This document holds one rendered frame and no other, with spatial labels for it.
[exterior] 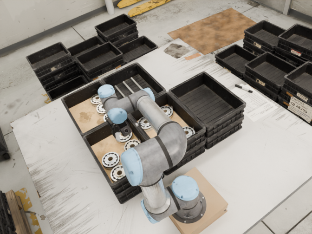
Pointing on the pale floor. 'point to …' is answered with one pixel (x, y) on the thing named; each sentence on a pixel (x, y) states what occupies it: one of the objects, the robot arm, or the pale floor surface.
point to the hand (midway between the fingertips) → (124, 138)
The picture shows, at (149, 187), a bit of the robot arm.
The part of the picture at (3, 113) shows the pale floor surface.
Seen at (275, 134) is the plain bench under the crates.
